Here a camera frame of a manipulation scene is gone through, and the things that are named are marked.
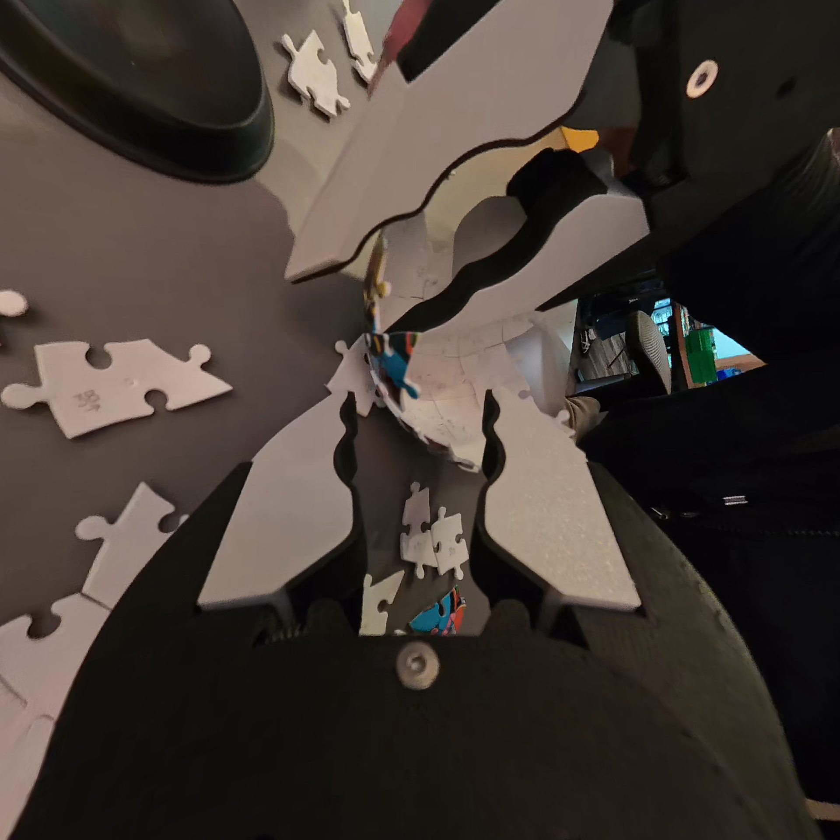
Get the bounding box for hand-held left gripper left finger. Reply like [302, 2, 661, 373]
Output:
[197, 392, 368, 611]

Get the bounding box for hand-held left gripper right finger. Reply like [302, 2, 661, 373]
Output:
[472, 388, 643, 613]

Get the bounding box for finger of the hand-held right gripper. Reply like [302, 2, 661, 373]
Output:
[284, 0, 616, 284]
[382, 147, 652, 334]

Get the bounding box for partly built puzzle ball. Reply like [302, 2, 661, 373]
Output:
[326, 197, 578, 475]

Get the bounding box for colourful puzzle piece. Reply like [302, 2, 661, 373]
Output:
[408, 587, 467, 636]

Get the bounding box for black dome ball stand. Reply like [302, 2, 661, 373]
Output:
[0, 0, 275, 183]

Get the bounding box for person's beige trousers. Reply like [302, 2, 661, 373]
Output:
[564, 394, 605, 442]

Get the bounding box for grey mesh chair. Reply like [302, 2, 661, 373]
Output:
[623, 310, 673, 395]

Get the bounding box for green crate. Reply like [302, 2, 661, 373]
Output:
[682, 325, 716, 385]

